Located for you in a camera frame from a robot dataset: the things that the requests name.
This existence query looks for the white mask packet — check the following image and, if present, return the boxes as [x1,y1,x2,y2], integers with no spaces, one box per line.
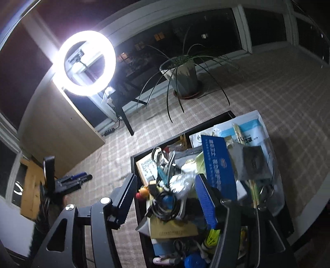
[189,131,207,148]

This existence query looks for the white ring light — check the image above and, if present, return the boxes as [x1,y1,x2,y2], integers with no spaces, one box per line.
[53,30,117,97]

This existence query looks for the orange toy figure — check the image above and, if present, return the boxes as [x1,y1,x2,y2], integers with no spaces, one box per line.
[136,186,150,200]

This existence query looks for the black phone holder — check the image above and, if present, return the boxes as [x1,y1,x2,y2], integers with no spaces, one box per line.
[67,49,86,65]

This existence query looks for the black tripod stand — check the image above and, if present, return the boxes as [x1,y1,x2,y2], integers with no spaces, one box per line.
[111,90,136,136]

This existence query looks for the clear plastic wrapper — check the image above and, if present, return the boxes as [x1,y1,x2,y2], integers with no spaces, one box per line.
[169,170,197,199]

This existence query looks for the brown package with white label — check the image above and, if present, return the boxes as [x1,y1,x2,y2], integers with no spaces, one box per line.
[136,155,165,186]

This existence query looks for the white paper tag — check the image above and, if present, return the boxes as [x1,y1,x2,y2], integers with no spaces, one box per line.
[101,88,116,103]

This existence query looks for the potted plant in white pot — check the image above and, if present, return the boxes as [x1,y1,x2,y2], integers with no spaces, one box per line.
[137,26,240,123]

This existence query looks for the black container box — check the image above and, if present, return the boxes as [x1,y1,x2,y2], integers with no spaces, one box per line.
[130,110,294,268]

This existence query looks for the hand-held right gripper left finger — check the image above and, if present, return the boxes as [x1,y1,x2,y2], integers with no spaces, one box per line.
[28,173,138,268]

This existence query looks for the blue and white box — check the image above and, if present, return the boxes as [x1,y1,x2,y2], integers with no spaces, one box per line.
[200,134,238,201]

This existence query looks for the blue round cap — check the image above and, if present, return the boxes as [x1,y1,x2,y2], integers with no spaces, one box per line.
[184,253,203,268]

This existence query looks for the yellow cardboard box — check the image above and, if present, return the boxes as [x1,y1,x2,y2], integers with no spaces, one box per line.
[151,216,199,239]

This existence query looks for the black handled scissors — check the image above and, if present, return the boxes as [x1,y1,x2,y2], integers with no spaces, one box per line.
[173,238,196,258]

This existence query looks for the grey foil packet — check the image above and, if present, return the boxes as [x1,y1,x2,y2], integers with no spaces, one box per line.
[228,143,272,181]

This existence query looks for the blue face mask packet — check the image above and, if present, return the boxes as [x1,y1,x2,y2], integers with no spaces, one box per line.
[214,110,286,215]

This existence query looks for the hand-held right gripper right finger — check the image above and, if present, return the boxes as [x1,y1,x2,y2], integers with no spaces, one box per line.
[194,174,294,268]

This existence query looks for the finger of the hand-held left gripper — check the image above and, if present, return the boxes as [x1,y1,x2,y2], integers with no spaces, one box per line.
[63,175,93,192]
[55,172,86,184]

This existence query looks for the pine wood board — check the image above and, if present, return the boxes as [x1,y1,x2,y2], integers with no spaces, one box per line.
[19,158,49,219]

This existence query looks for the large light wooden board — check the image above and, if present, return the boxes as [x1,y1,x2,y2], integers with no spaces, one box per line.
[18,80,106,178]

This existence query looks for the coiled cable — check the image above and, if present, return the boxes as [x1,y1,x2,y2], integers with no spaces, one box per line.
[151,192,181,221]

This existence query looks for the green plastic comb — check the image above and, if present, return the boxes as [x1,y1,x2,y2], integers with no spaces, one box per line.
[206,228,222,245]

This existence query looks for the chopsticks packet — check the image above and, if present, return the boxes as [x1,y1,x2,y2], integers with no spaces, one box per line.
[233,123,258,209]

